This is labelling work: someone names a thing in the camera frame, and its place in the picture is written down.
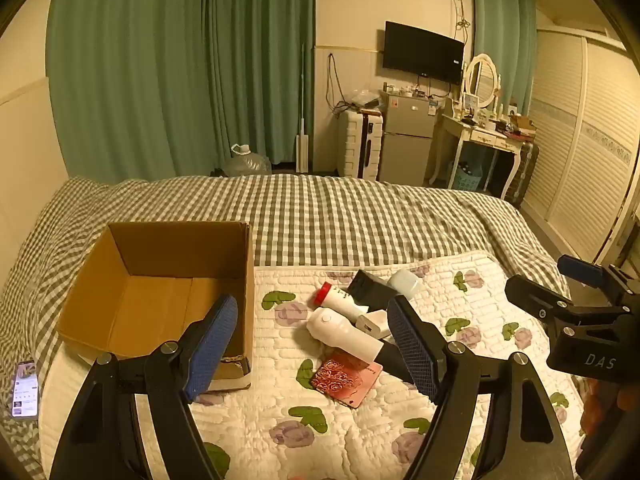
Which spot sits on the small black box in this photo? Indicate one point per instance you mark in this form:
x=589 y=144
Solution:
x=367 y=285

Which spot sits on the red patterned wallet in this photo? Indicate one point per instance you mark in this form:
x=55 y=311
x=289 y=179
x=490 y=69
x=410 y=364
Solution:
x=345 y=377

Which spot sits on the dark suitcase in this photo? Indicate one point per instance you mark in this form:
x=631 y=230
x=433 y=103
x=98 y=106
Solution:
x=525 y=170

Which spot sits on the brown cardboard box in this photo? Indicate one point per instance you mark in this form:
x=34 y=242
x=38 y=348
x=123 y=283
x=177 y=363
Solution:
x=150 y=305

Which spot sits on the white handheld device black end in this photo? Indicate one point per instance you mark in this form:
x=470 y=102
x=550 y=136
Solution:
x=340 y=332

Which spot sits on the silver fridge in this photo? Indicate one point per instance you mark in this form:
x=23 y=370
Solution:
x=405 y=135

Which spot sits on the white dressing table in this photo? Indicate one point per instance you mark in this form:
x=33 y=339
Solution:
x=475 y=135

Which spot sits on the white charger adapter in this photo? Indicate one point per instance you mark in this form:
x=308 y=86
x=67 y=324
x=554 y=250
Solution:
x=374 y=324

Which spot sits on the clear plastic bag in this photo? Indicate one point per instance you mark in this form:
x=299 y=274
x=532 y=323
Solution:
x=365 y=99

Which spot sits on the black wall television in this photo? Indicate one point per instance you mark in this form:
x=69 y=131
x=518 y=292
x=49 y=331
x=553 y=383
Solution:
x=422 y=52

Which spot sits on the smartphone with lit screen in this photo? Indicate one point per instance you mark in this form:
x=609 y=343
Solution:
x=25 y=390

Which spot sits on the wide green curtain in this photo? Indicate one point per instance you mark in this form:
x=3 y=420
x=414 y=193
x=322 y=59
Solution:
x=150 y=60

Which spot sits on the white louvred wardrobe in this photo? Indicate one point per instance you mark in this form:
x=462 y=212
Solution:
x=585 y=135

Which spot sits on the person's right hand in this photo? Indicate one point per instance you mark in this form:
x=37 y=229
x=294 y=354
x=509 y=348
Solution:
x=627 y=397

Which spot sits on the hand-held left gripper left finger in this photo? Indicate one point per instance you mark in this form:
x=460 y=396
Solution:
x=214 y=347

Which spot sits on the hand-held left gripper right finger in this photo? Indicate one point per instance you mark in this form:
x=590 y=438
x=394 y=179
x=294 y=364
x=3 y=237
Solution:
x=414 y=350

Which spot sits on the floral quilted mat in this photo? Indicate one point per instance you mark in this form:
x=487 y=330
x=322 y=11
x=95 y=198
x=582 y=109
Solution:
x=310 y=440

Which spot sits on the oval white mirror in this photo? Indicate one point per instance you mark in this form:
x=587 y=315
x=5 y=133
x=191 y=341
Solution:
x=481 y=80

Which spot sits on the white suitcase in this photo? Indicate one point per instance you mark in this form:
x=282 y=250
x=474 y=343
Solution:
x=357 y=142

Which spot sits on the narrow green curtain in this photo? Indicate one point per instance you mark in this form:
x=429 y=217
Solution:
x=502 y=35

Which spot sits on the blue laundry basket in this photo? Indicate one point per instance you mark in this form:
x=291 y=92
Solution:
x=464 y=176

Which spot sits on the white bottle with red cap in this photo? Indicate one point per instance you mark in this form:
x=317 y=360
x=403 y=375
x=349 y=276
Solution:
x=345 y=302

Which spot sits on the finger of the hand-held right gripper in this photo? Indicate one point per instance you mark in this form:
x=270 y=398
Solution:
x=580 y=269
x=532 y=297

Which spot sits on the clear water jug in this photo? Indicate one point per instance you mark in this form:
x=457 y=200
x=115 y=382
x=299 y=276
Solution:
x=247 y=162

